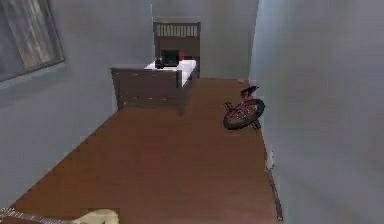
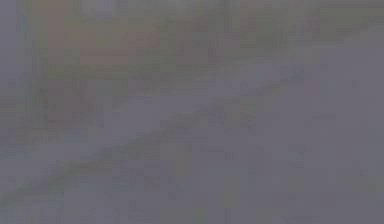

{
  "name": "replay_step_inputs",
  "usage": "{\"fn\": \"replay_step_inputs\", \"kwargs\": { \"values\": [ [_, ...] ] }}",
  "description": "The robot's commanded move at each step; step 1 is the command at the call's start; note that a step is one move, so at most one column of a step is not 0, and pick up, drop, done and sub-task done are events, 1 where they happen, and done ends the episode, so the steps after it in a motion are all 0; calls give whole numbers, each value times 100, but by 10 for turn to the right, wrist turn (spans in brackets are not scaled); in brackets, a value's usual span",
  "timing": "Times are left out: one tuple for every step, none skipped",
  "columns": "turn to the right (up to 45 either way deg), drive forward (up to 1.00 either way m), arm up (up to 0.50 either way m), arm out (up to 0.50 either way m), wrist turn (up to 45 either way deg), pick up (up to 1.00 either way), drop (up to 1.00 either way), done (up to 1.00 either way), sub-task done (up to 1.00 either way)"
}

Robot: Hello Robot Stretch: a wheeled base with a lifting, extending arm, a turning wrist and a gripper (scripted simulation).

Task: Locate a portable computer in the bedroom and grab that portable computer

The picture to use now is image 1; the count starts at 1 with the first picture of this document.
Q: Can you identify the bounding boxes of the dark brown wooden bed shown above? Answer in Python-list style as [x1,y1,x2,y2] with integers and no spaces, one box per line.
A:
[110,21,202,117]

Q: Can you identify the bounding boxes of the cream and white guitar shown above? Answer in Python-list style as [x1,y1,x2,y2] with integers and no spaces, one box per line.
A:
[0,207,121,224]

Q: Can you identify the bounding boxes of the pink and black unicycle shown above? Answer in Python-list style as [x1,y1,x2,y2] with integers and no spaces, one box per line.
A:
[222,85,266,131]

